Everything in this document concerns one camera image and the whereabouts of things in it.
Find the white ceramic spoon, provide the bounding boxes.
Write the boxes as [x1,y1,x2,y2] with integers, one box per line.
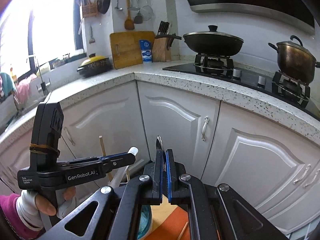
[108,147,139,188]

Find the brown wooden chopstick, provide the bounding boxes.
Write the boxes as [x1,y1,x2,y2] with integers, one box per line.
[99,135,113,182]

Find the steel spoon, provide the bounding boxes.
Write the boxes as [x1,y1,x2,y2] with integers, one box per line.
[156,135,164,152]

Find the pale wooden chopstick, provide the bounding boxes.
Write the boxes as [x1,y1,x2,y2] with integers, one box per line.
[177,222,189,240]

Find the magenta sleeved left forearm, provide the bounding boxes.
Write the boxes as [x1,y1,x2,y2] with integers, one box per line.
[1,193,45,240]

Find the left hand in white glove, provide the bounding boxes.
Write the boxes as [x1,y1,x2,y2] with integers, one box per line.
[16,186,78,231]

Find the orange yellow red towel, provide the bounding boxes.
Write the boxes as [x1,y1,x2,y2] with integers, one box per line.
[145,195,191,240]

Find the teal rimmed utensil holder cup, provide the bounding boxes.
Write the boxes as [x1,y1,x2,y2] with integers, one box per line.
[137,205,152,240]

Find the yellow lidded black casserole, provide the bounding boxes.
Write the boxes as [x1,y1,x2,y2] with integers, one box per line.
[77,53,113,77]

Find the wooden cutting board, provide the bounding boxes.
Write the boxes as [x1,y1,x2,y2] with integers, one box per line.
[110,31,155,69]

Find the wooden knife block with knives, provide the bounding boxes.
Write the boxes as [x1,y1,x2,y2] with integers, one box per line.
[152,21,171,62]

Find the blue white salt bag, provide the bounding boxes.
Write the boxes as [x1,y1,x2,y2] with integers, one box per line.
[139,40,152,63]

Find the black glass gas stove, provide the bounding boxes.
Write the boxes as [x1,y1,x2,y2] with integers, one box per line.
[163,54,319,120]

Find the hanging wooden spatula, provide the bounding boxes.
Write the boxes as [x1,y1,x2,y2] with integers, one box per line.
[124,0,135,30]

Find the black lidded wok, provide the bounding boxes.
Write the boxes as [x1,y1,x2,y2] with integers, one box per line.
[154,24,245,58]

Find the hanging steel ladle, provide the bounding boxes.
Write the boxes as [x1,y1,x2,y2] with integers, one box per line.
[115,0,123,11]

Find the hanging mesh skimmer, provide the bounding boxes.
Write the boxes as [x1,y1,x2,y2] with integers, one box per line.
[139,0,153,21]

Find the hanging black frying pan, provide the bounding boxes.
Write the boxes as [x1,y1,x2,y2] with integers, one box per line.
[97,0,111,14]

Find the bronze stock pot with lid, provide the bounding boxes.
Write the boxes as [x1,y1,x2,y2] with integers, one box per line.
[268,35,319,85]

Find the wooden chopstick wall basket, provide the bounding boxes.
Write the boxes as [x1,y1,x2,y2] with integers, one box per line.
[80,0,98,19]

